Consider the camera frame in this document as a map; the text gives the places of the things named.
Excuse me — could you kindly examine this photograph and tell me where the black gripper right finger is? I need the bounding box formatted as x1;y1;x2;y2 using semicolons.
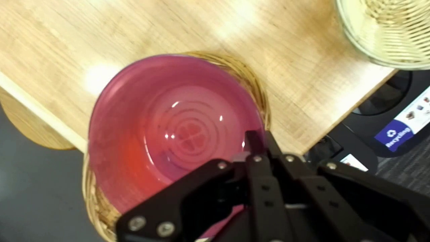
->
266;132;430;242

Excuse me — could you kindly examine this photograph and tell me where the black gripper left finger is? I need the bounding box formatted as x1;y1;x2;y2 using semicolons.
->
114;130;281;242

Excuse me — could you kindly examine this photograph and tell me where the pink translucent plastic bowl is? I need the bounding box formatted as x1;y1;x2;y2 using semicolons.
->
86;52;268;241

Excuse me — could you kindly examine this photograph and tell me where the small brown wicker basket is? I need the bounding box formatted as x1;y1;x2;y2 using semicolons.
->
81;51;273;242

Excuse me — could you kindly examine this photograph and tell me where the pale round wicker basket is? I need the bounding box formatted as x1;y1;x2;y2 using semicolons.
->
333;0;430;71

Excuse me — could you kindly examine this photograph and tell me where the black recycling bin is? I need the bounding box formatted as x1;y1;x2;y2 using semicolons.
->
308;68;430;185

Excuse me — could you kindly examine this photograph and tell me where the wooden stool with red legs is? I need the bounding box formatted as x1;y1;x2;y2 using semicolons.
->
0;86;75;152

